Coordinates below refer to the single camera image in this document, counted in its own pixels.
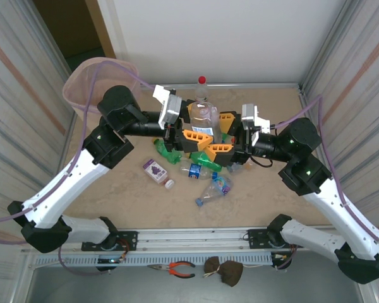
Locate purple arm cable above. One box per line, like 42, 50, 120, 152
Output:
271, 95, 379, 250
0, 59, 155, 277

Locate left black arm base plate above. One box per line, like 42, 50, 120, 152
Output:
81, 230, 138, 252

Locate aluminium mounting rail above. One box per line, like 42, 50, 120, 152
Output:
21, 224, 366, 253

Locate bottle colourful label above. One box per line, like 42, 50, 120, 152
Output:
195, 175, 234, 206

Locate aluminium corner post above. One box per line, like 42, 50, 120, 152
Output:
298, 0, 359, 88

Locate slotted grey cable duct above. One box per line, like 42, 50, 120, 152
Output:
34, 252, 274, 268

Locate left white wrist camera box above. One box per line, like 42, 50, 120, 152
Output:
153, 84, 183, 127

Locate orange handled pliers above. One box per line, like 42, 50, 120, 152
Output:
147, 261, 196, 279

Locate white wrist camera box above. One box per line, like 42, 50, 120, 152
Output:
241, 103, 277, 146
153, 84, 183, 127

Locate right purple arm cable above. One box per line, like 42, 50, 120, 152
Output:
271, 95, 379, 250

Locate brown wooden door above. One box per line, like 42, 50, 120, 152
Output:
84, 0, 117, 60

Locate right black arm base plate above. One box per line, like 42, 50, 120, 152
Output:
248, 229, 306, 250

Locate green bottle yellow cap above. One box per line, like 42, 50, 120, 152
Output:
153, 138, 183, 165
189, 151, 225, 173

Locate grey metal shelf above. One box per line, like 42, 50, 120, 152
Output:
12, 266, 372, 303

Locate clear bottle dark blue label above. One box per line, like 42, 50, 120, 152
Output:
179, 162, 219, 181

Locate clear bottle pale blue label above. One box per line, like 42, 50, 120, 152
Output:
188, 100, 224, 143

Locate purple grape label bottle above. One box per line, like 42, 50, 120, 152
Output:
141, 158, 175, 190

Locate clear bottle red cap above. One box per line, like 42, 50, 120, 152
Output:
194, 75, 209, 104

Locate aluminium back frame rail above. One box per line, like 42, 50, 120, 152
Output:
138, 82, 303, 91

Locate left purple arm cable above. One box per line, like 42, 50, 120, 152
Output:
0, 59, 155, 277

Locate beige bin with pink liner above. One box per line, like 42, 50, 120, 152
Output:
62, 57, 141, 127

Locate brown cloth bundle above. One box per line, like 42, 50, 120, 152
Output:
203, 256, 244, 288

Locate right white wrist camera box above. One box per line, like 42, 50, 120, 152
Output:
241, 103, 277, 146

